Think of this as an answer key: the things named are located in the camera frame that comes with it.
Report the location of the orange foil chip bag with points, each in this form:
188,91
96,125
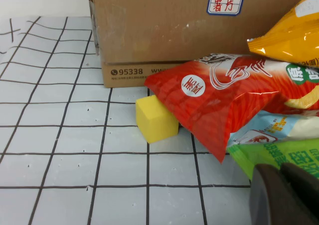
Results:
294,35

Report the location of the green snack bag with barcode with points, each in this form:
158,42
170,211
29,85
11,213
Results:
274,155

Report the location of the white grid tablecloth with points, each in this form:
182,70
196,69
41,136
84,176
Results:
74,135

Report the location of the red shrimp stick bag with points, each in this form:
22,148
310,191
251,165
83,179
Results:
224,105

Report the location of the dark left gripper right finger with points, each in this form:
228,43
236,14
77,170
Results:
304,185

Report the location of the pale blue snack bag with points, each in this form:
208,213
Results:
274,128

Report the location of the yellow foam cube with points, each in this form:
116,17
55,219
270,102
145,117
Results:
154,118

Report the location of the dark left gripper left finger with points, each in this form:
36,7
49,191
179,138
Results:
266,197

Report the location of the cardboard box with F2 print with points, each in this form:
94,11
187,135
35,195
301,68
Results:
162,23

